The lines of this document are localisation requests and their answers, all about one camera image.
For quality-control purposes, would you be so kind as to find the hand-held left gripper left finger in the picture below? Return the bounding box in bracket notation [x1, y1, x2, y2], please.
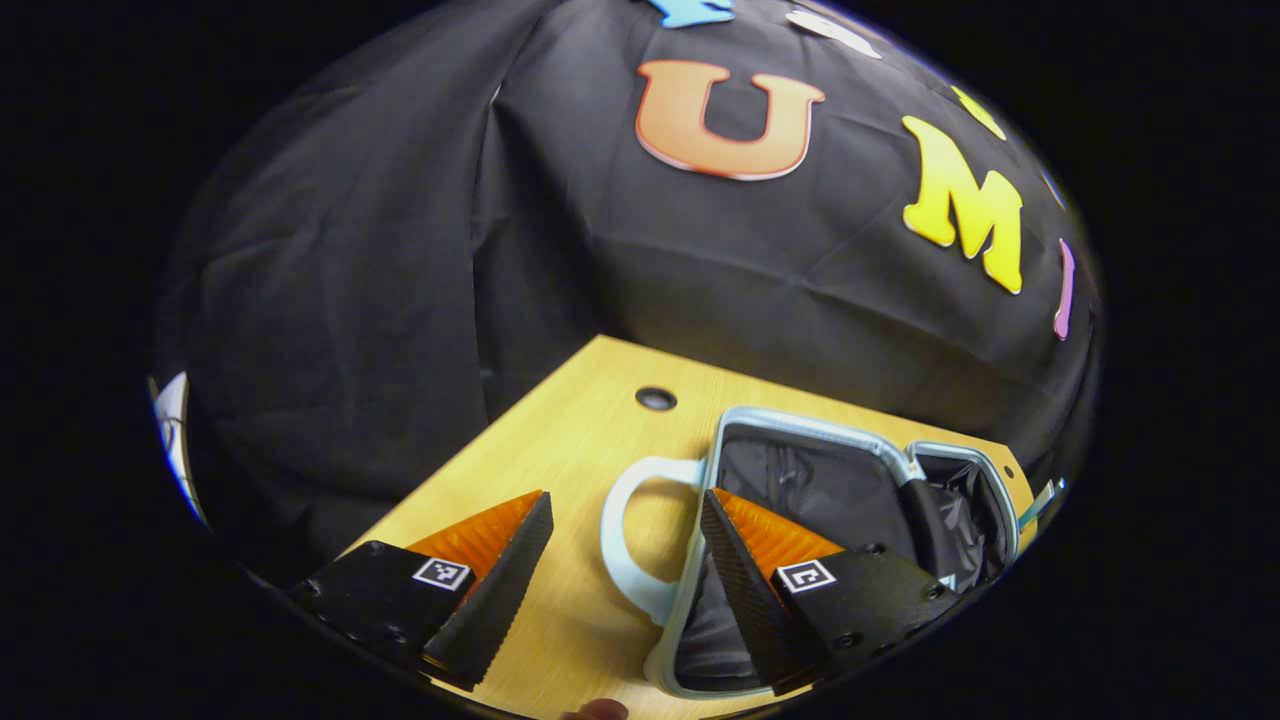
[288, 490, 554, 693]

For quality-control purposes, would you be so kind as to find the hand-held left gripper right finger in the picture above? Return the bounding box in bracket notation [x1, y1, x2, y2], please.
[700, 488, 961, 696]

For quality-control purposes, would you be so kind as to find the light blue suitcase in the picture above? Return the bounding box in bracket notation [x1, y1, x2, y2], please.
[600, 405, 1021, 701]

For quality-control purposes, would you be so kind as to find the white sheet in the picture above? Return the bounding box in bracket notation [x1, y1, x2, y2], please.
[150, 370, 209, 528]

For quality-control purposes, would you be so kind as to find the black backdrop cloth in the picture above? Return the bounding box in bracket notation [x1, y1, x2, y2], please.
[150, 0, 1101, 591]

